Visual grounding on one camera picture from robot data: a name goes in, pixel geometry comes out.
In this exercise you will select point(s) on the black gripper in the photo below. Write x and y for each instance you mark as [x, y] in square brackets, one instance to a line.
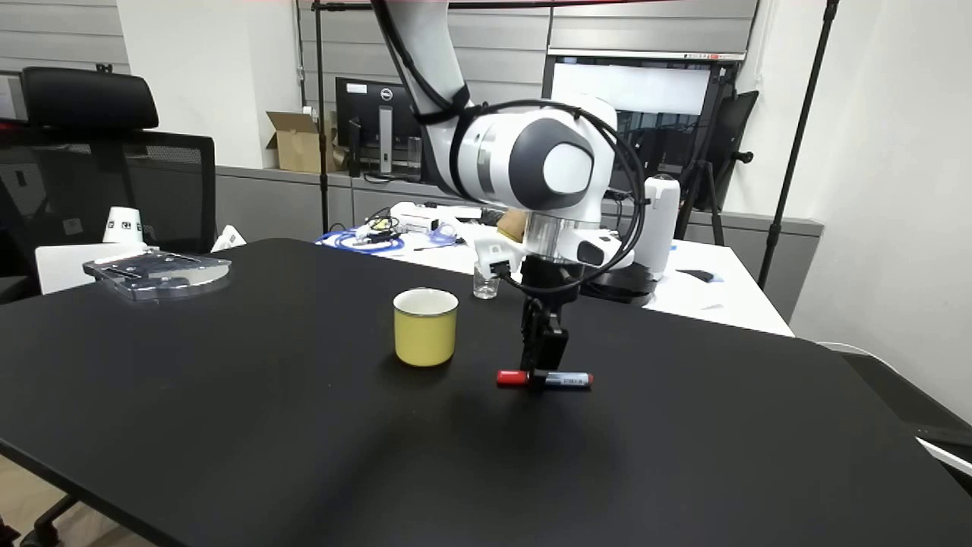
[548, 289]

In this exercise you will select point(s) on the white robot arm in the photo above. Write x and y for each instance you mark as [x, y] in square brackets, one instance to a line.
[549, 160]

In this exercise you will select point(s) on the yellow enamel mug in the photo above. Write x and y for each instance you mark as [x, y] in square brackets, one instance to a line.
[423, 326]

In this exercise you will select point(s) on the small clear glass jar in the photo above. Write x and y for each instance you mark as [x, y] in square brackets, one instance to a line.
[484, 280]

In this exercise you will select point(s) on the upside-down bottle on black stand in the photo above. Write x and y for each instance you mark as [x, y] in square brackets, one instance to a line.
[644, 266]

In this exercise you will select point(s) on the cardboard box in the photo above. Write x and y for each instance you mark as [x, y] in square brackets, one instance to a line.
[298, 143]

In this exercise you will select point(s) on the black office chair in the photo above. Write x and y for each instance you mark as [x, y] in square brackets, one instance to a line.
[86, 143]

